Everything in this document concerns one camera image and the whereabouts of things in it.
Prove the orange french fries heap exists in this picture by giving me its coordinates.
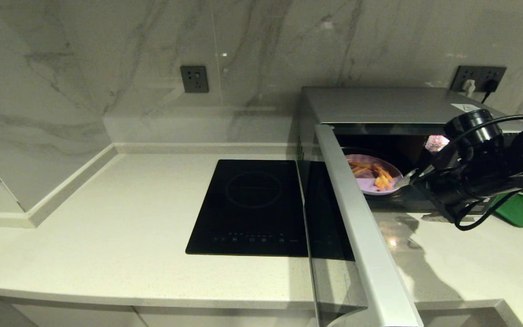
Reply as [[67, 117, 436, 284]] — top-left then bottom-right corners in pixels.
[[350, 161, 395, 190]]

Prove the purple round plate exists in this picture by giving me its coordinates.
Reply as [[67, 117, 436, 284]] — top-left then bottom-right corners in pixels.
[[346, 154, 403, 196]]

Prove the silver microwave oven body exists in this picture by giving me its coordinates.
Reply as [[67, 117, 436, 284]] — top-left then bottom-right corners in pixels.
[[297, 85, 523, 214]]

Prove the green plastic tray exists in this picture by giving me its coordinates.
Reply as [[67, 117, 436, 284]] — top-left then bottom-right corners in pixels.
[[491, 193, 523, 228]]

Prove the black induction cooktop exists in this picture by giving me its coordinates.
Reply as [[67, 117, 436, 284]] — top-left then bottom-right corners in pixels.
[[185, 159, 311, 258]]

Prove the white counter cabinet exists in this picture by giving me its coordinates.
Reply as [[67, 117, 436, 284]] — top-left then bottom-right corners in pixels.
[[0, 293, 523, 327]]

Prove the smooth black robot cable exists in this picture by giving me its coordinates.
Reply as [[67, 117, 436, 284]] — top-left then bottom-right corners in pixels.
[[451, 114, 523, 231]]

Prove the grey double wall socket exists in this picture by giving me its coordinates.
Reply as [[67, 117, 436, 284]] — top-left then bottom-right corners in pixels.
[[452, 65, 508, 92]]

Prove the grey single wall socket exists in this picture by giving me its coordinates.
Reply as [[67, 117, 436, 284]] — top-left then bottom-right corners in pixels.
[[180, 65, 209, 94]]

